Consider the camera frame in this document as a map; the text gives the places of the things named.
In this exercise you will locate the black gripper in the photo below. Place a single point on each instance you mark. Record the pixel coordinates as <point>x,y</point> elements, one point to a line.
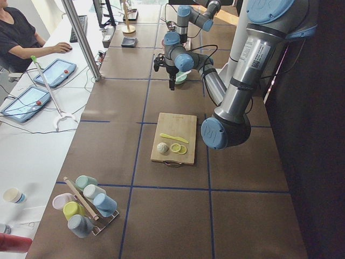
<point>171,71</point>

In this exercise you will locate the white plastic spoon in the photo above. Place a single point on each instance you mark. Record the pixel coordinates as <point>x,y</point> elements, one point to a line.
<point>186,73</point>

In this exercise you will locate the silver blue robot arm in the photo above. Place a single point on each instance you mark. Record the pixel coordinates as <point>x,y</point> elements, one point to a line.
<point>262,26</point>
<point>187,14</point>

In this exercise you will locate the mint green bowl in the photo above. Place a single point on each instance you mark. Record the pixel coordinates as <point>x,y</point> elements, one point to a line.
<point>180,78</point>

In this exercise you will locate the steel ice scoop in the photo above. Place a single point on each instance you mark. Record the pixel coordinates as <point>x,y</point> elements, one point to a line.
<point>171,25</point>

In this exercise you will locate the folded grey cloth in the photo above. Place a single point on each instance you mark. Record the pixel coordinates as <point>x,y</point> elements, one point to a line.
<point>129,42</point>

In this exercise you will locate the bamboo cutting board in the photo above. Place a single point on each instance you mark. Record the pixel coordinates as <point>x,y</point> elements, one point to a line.
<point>178,125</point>

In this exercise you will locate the wooden mug tree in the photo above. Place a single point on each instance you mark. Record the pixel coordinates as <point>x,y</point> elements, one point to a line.
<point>127,28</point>

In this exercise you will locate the yellow plastic knife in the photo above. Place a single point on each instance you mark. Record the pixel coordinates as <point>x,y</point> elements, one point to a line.
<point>181,139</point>

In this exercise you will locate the lemon slice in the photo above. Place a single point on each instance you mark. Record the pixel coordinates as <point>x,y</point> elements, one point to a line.
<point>175,147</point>
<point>183,149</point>

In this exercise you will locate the far teach pendant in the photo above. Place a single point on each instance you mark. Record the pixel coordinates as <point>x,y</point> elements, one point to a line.
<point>58,71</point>

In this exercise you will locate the teach pendant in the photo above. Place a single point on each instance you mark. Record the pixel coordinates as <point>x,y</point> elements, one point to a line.
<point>58,71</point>
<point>27,104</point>

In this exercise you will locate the white reacher grabber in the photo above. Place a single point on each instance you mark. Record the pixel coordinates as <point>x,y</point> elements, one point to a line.
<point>62,115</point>

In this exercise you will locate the mint cup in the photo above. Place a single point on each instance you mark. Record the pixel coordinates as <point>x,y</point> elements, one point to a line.
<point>83,181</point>

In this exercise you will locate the white cup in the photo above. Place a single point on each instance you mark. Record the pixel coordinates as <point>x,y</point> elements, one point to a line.
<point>91,191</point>

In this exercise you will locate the near teach pendant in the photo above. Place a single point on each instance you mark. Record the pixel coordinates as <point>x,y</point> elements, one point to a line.
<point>27,104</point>

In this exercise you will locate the blue cup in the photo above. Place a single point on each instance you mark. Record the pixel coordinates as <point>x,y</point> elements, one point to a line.
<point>105,204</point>

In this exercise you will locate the seated person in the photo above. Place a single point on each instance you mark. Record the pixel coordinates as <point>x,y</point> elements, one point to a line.
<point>20,41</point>

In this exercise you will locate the yellow cup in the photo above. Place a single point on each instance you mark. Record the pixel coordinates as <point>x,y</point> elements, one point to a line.
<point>73,208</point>

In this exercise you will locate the pink cup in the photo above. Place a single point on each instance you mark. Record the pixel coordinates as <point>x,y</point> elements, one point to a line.
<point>60,200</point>

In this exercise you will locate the grey cup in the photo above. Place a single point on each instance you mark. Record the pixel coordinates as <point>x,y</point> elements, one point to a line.
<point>80,225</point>

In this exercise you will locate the paper cup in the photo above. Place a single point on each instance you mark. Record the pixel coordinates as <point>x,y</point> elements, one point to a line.
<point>14,195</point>

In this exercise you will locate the red bottle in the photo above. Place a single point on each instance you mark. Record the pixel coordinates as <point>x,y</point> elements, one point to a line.
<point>15,244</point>

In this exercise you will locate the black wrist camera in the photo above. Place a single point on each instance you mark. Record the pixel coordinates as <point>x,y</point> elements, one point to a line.
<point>159,62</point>

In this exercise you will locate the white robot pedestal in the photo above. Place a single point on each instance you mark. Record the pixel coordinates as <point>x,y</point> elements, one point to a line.
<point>240,38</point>

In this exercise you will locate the aluminium frame post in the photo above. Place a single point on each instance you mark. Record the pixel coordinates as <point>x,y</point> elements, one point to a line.
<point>82,39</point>

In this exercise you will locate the cup rack with handle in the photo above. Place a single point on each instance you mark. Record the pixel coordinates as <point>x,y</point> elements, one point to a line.
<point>99,222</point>

